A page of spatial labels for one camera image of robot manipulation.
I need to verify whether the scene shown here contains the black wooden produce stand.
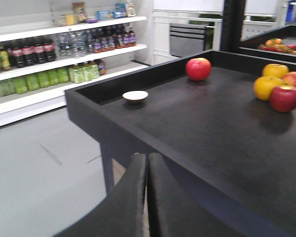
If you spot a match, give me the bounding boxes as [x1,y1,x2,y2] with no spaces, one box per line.
[65,50,296,237]

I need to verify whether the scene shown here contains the yellow apple front left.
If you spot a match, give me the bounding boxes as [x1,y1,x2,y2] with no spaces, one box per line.
[254,76,283,101]

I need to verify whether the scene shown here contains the red apple beside yellow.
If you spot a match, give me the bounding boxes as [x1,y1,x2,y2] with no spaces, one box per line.
[269,85,296,113]

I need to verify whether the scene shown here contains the white supermarket shelf unit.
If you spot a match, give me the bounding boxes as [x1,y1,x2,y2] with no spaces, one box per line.
[0,0,152,127]

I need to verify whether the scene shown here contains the pink apple back left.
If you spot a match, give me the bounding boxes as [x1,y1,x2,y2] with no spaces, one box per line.
[281,72,296,87]

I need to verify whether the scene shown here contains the yellow apple back left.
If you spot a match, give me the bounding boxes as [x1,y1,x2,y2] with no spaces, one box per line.
[262,64,289,78]

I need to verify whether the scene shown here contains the red apple near bowl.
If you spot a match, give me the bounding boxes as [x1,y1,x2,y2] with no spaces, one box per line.
[185,58,212,81]

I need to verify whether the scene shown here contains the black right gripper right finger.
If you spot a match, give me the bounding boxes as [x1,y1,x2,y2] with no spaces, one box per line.
[147,153,243,237]

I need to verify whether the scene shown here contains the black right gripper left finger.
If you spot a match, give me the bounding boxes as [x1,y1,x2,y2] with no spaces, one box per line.
[55,154,147,237]

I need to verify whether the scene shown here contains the cherry tomato pile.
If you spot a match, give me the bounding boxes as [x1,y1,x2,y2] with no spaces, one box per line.
[258,38,296,55]

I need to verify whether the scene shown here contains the small white bowl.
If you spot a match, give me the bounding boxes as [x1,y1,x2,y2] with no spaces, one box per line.
[122,90,148,103]

